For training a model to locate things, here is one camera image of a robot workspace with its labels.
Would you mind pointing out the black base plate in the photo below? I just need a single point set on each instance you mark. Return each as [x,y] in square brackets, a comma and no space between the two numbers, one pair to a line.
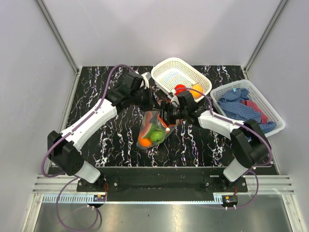
[162,184]

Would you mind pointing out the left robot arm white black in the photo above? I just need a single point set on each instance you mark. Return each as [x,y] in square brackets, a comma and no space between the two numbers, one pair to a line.
[64,147]

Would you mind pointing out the white perforated basket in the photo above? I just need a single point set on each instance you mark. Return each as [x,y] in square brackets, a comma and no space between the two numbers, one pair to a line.
[174,71]

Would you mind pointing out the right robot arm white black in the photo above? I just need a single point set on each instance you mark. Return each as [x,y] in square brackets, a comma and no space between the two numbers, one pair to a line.
[249,143]

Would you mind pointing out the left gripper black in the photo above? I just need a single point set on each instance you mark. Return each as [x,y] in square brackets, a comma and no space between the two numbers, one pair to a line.
[152,104]

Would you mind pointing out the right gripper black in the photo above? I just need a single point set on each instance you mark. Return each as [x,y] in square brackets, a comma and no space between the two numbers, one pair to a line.
[167,108]

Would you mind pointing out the fake peach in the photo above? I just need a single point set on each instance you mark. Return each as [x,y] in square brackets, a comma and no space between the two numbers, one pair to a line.
[196,91]

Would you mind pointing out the aluminium frame rail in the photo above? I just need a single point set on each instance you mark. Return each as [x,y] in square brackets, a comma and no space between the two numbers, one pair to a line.
[65,188]

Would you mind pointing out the blue patterned cloth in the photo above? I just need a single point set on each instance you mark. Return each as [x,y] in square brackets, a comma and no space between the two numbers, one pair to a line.
[231,104]

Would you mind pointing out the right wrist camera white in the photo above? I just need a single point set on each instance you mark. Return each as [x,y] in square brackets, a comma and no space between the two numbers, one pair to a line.
[173,98]

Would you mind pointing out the fake red tomato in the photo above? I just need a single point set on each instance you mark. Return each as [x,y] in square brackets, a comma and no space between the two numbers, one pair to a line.
[179,88]

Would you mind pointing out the clear zip top bag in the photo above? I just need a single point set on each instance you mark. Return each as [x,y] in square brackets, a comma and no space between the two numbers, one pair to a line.
[167,128]

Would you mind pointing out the red cloth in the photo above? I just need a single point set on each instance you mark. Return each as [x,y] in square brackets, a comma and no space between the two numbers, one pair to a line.
[256,112]

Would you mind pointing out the fake orange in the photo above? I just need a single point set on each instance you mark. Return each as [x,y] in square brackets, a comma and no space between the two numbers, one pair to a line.
[145,142]

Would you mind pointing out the fake green apple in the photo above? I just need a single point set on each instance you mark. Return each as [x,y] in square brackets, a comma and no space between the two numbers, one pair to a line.
[157,136]

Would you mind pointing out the fake watermelon slice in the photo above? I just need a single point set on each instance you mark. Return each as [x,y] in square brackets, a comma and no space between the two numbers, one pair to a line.
[149,124]

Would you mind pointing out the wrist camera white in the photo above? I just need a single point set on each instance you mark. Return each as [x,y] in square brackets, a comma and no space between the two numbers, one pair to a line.
[146,77]
[173,98]

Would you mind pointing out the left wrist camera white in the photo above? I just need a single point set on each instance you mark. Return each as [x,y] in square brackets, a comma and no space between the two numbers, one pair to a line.
[146,77]

